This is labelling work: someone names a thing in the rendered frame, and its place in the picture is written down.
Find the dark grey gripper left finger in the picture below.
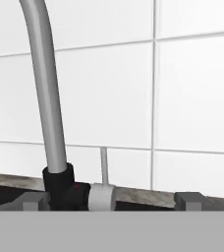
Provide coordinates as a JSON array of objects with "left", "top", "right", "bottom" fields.
[{"left": 0, "top": 191, "right": 51, "bottom": 212}]

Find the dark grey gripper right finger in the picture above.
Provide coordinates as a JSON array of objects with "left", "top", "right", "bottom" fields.
[{"left": 174, "top": 192, "right": 224, "bottom": 212}]

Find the black faucet base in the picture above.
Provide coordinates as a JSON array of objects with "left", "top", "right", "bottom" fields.
[{"left": 41, "top": 161, "right": 91, "bottom": 212}]

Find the grey sink faucet spout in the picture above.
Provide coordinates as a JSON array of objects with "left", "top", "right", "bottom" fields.
[{"left": 19, "top": 0, "right": 68, "bottom": 174}]

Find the white faucet handle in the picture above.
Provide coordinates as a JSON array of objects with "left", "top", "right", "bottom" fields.
[{"left": 87, "top": 147, "right": 117, "bottom": 212}]

